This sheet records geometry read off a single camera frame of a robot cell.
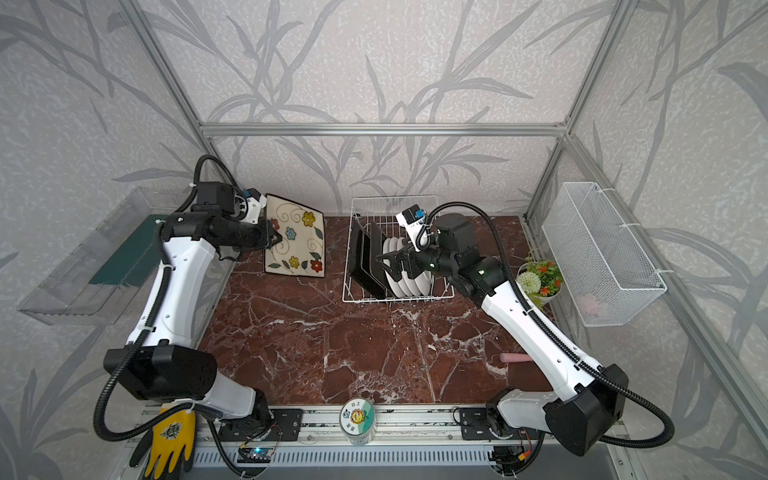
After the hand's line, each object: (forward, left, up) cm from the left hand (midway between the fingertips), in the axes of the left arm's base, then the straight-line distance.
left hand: (282, 225), depth 76 cm
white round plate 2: (-7, -32, -19) cm, 38 cm away
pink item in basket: (-17, -77, -8) cm, 79 cm away
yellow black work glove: (-46, +22, -28) cm, 58 cm away
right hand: (-7, -29, +3) cm, 30 cm away
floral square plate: (+4, -3, -7) cm, 8 cm away
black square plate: (-2, -19, -12) cm, 23 cm away
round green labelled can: (-40, -21, -21) cm, 51 cm away
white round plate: (-6, -33, -18) cm, 38 cm away
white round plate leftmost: (-7, -29, -17) cm, 34 cm away
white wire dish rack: (+38, -23, -33) cm, 55 cm away
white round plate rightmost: (-3, -39, -24) cm, 45 cm away
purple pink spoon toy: (-24, -63, -28) cm, 73 cm away
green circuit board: (-47, +4, -31) cm, 56 cm away
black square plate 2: (+5, -24, -12) cm, 27 cm away
